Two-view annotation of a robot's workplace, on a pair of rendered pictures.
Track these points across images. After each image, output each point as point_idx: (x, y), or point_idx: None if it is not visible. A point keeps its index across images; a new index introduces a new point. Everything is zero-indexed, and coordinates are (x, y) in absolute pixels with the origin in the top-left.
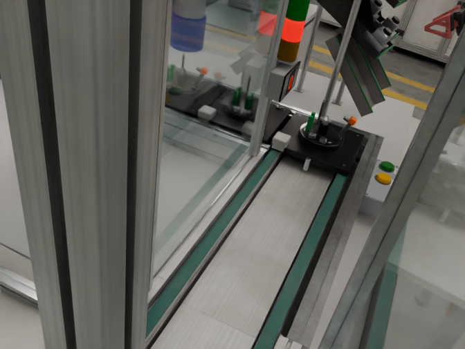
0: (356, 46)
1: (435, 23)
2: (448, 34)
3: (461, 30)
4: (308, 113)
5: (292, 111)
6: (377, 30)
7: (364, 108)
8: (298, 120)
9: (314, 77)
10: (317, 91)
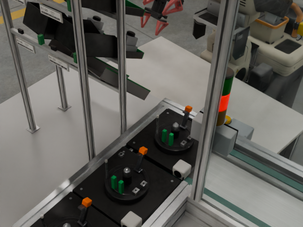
0: (94, 59)
1: (169, 6)
2: (181, 7)
3: (182, 0)
4: (126, 135)
5: (121, 146)
6: (128, 38)
7: (144, 93)
8: (142, 146)
9: (7, 107)
10: (38, 114)
